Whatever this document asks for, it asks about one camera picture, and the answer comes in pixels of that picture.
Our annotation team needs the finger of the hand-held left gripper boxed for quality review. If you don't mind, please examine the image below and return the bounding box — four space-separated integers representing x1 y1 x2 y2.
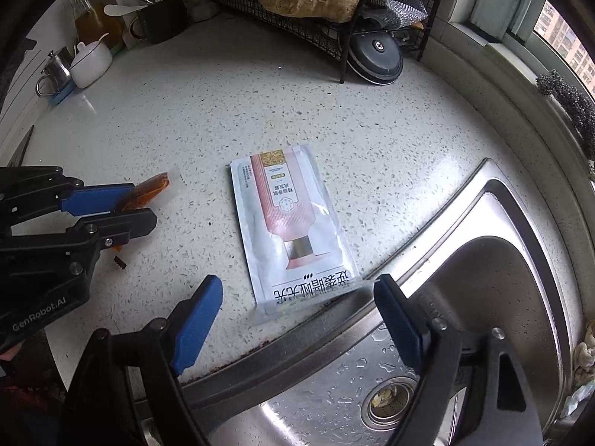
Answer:
9 208 158 248
0 166 140 224

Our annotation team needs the window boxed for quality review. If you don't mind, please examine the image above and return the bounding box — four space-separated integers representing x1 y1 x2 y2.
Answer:
446 0 595 103

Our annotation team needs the black round lid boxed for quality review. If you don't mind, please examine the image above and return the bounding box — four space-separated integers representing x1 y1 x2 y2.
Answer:
348 32 404 85

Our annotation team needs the white spoon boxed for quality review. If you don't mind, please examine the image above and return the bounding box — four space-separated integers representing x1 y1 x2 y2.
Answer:
103 2 149 18

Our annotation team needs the orange sauce packet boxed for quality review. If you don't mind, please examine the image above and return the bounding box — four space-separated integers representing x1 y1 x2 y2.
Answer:
112 167 186 249

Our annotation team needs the dark mug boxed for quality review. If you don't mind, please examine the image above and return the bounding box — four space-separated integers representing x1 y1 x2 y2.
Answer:
129 0 189 46

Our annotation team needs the black wire rack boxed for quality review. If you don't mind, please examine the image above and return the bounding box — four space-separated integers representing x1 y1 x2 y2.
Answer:
210 0 449 83

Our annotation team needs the blue saucer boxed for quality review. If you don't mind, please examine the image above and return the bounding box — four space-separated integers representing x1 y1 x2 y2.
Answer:
49 81 77 105

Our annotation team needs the glass oil bottle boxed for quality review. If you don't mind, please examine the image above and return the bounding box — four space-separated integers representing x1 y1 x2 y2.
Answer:
65 0 124 52

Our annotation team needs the white sugar bowl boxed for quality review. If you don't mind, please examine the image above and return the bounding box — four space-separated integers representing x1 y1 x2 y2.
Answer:
70 32 113 90

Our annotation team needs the black gas stove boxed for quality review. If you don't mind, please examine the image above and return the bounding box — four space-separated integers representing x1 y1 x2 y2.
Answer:
9 125 35 168

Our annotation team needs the steel teapot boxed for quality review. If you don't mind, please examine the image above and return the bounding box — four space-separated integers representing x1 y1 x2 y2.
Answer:
36 49 75 96

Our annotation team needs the dark scrubber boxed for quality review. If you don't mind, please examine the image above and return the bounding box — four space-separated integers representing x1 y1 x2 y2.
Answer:
535 70 595 149

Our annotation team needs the white and pink sachet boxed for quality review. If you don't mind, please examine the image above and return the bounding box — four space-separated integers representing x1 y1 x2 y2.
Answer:
230 144 375 326

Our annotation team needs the beige rag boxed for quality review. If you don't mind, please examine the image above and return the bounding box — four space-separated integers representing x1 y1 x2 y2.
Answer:
560 330 595 419

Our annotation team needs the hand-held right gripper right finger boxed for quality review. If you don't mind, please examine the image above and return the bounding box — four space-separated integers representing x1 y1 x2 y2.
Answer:
373 274 544 446

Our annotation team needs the steel sink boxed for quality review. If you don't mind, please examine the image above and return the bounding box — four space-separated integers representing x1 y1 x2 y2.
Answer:
132 158 582 446

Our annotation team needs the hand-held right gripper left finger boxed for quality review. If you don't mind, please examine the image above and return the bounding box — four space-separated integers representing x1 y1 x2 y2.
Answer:
56 275 224 446

